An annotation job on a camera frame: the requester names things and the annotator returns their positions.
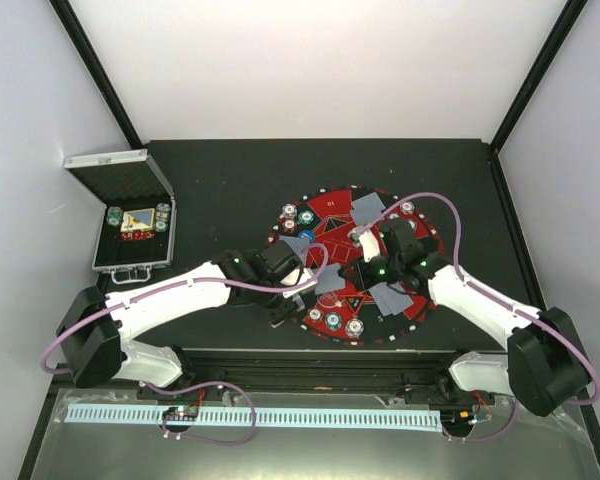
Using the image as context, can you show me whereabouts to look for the white blue chip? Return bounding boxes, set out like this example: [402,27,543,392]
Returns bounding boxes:
[400,201,415,215]
[281,204,298,219]

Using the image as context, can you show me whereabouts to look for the white slotted cable duct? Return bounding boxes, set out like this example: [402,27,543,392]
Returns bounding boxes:
[64,404,443,433]

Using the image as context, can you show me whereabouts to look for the aluminium poker case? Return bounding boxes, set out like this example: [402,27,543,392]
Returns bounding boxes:
[63,149,176,285]

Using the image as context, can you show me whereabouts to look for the green chips in case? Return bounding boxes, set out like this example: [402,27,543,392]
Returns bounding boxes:
[106,206,124,227]

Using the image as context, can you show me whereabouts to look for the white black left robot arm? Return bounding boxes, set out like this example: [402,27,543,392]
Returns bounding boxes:
[51,243,323,399]

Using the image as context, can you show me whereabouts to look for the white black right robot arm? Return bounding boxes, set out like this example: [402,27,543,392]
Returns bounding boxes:
[339,254,600,417]

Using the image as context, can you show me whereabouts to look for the blue card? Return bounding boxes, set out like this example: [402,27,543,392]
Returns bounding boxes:
[388,294,413,315]
[278,235,311,255]
[352,192,385,211]
[314,264,346,295]

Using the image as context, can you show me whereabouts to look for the blue small blind button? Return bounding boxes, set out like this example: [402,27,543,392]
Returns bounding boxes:
[297,230,315,243]

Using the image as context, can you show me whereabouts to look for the white blue chip seat six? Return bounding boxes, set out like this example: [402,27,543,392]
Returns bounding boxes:
[345,318,364,338]

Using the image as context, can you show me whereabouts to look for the round red black poker mat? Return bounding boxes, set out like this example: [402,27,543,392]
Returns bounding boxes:
[266,185,445,346]

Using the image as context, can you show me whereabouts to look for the green chip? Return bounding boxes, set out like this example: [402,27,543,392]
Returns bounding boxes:
[324,312,342,331]
[297,210,315,225]

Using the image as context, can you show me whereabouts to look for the yellow boxed card deck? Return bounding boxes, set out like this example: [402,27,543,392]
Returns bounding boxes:
[120,208,156,233]

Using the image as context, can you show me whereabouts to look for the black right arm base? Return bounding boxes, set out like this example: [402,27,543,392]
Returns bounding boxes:
[392,373,495,406]

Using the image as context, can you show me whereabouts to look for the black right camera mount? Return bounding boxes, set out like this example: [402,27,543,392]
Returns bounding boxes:
[378,217,425,262]

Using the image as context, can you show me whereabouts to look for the red dice in case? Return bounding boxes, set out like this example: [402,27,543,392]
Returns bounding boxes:
[120,232,152,242]

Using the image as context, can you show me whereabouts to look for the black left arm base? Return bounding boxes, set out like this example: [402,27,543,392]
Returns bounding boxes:
[138,374,207,400]

